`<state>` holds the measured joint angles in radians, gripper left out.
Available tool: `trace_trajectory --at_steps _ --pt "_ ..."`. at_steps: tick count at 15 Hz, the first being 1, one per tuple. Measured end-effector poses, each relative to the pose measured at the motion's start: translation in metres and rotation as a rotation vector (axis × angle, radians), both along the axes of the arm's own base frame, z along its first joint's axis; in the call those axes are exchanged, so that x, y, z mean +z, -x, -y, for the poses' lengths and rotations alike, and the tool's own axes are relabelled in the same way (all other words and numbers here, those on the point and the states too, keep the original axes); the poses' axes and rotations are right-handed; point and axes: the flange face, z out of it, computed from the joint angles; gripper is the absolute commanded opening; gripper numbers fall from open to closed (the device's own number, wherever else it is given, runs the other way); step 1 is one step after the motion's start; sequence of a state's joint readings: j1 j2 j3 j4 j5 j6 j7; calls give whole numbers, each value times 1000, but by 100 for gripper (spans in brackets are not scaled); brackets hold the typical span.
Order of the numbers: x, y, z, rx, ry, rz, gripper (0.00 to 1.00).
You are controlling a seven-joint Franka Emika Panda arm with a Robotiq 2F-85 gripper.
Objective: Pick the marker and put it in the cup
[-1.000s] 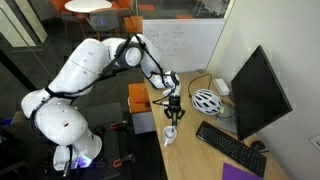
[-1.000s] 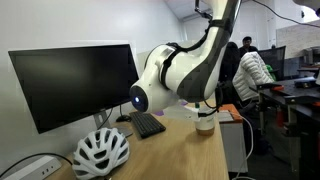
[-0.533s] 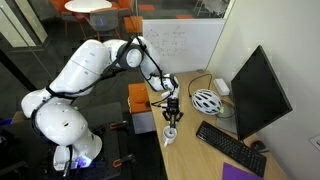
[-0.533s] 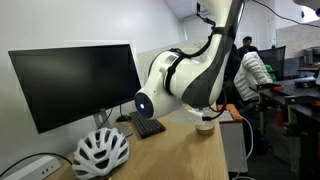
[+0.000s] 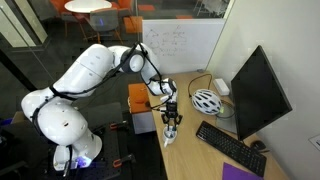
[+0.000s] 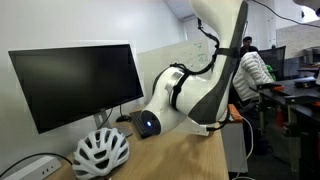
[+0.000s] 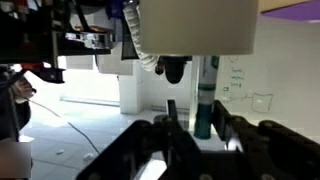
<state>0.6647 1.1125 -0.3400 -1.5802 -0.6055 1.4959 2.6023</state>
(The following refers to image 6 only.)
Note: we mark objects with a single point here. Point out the black work table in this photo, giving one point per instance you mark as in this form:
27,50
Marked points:
300,96

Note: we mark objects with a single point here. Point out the black keyboard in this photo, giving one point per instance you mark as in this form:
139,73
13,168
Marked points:
137,121

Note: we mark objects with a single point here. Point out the beige partition panel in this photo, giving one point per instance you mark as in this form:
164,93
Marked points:
295,38

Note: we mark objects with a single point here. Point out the black mesh office chair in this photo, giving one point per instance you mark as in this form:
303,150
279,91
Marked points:
276,56

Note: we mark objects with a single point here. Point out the orange clamp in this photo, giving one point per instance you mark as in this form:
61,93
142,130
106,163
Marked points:
277,88

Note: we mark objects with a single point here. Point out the black box device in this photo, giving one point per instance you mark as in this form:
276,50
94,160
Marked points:
305,82

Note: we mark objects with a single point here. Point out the white cabinet with orange top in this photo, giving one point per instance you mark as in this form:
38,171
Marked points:
235,146

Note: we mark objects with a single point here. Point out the silver monitor stand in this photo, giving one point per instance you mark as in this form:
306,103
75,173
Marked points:
100,120

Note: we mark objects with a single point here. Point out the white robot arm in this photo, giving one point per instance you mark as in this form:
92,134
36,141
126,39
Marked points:
196,90

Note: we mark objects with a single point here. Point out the white bicycle helmet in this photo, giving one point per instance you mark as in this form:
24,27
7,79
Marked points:
111,134

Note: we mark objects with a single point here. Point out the white puffer jacket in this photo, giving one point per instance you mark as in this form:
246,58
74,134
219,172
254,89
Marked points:
251,75

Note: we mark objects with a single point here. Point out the black computer monitor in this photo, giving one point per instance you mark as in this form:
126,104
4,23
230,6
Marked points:
73,83

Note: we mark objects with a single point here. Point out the green garment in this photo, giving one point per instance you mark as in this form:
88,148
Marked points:
270,71

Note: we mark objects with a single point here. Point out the standing person in black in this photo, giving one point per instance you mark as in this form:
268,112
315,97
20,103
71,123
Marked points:
247,45

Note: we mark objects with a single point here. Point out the white whiteboard divider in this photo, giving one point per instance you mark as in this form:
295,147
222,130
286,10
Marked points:
156,63

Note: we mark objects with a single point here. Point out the white power strip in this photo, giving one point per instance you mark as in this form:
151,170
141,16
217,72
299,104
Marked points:
33,168

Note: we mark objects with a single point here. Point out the black computer mouse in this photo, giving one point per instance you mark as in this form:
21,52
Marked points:
123,118

